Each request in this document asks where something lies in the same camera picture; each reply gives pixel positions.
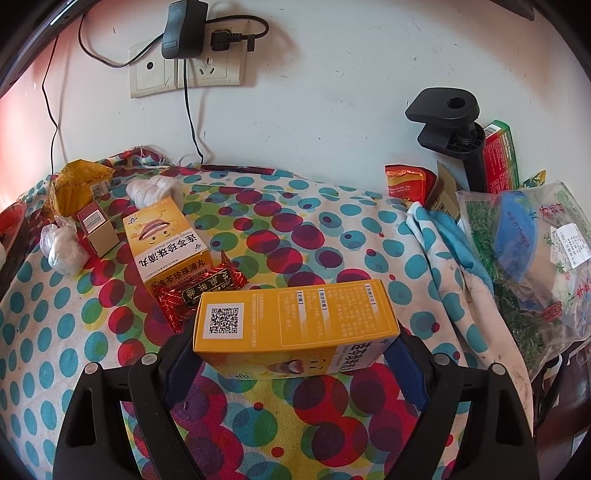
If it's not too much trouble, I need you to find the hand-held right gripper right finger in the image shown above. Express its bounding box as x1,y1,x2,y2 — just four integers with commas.
383,328,541,480

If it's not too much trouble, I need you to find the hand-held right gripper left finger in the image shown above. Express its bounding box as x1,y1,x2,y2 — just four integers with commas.
53,332,208,480

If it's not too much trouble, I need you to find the red snack packet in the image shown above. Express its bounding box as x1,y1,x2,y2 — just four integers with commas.
152,251,250,333

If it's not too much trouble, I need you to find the yellow medicine box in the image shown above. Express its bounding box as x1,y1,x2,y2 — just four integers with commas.
122,197,218,305
191,278,401,380

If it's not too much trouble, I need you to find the small brown box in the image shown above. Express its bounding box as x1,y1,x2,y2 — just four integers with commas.
76,200,118,258

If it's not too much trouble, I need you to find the white plastic bag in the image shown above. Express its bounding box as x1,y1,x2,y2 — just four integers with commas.
40,216,90,277

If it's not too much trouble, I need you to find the white sock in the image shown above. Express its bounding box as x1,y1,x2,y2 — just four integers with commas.
126,178,184,208

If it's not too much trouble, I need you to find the colourful polka dot cloth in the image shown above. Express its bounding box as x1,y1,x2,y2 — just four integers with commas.
0,145,532,480

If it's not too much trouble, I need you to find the clear bag of green tea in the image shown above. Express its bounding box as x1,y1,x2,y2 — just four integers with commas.
456,182,591,374

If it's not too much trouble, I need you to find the brown cardboard box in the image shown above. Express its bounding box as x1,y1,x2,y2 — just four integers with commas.
425,161,469,222

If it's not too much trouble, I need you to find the red foil snack bag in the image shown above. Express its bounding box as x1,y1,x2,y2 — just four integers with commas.
385,164,437,206

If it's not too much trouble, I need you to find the yellow plastic bag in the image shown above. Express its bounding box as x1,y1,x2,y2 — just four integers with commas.
54,159,115,217

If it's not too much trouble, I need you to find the green and red box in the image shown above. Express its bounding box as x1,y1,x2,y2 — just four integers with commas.
480,120,520,192

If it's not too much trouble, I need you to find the black power adapter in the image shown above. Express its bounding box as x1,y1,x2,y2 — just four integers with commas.
161,0,208,60

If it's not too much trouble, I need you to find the black clamp mount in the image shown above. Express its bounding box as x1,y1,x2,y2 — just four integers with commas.
405,88,488,192

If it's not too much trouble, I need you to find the thin black adapter cable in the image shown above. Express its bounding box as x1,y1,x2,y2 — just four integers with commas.
183,58,205,165

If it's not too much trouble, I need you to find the white wall socket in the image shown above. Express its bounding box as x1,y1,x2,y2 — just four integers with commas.
129,41,180,99
178,25,245,88

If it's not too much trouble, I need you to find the black plug with cable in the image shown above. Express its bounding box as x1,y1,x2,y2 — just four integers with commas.
203,16,270,54

